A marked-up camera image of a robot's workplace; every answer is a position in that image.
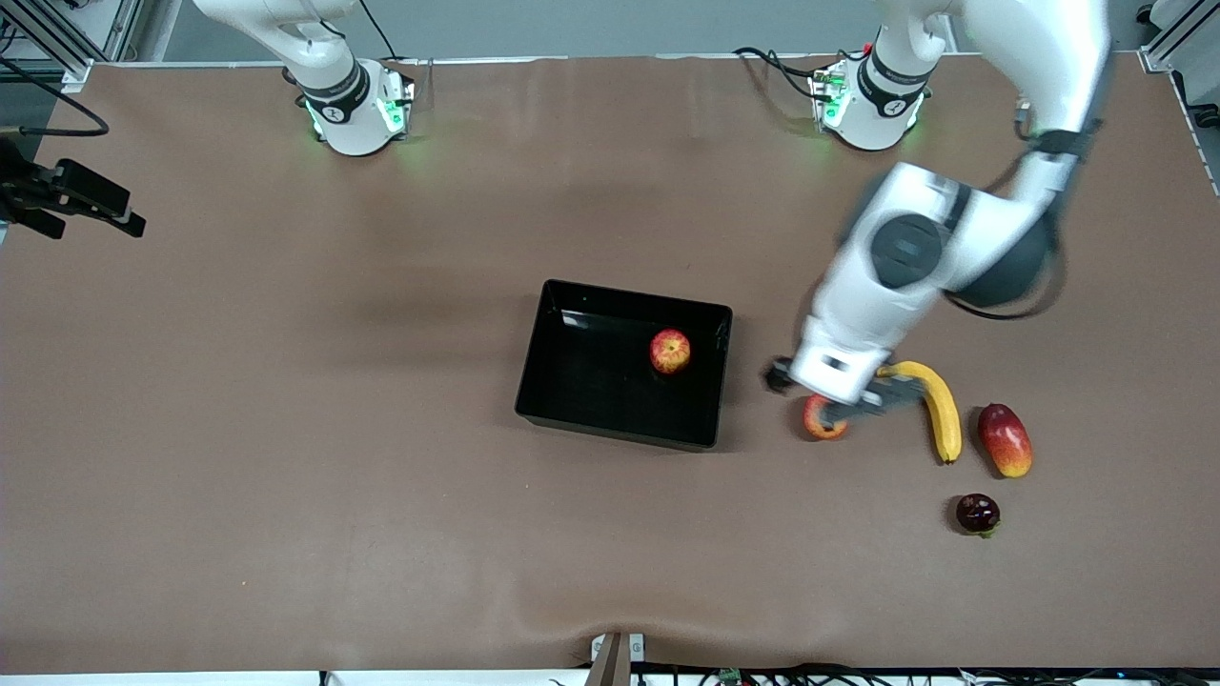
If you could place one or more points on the yellow banana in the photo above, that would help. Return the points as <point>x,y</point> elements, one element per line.
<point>939,405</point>

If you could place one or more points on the red yellow striped apple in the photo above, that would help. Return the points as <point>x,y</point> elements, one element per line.
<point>670,352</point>

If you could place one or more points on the black plastic box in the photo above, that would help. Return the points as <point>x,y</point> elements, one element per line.
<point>591,381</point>

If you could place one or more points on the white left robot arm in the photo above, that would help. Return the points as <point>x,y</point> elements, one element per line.
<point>1039,48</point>

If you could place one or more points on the red yellow mango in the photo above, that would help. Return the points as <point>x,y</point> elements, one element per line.
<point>1006,440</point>

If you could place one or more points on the dark purple mangosteen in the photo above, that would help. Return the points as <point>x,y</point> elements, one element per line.
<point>978,514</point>

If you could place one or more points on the brown table cloth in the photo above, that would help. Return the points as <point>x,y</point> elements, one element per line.
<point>191,476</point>

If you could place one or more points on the green connector block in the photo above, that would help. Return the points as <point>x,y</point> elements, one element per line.
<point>729,675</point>

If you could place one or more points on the aluminium frame profile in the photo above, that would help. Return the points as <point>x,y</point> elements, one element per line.
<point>1177,33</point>
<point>57,38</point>

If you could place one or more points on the grey metal bracket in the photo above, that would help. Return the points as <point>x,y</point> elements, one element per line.
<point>637,648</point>

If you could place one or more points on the brown camera post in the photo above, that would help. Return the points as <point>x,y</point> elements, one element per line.
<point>610,667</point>

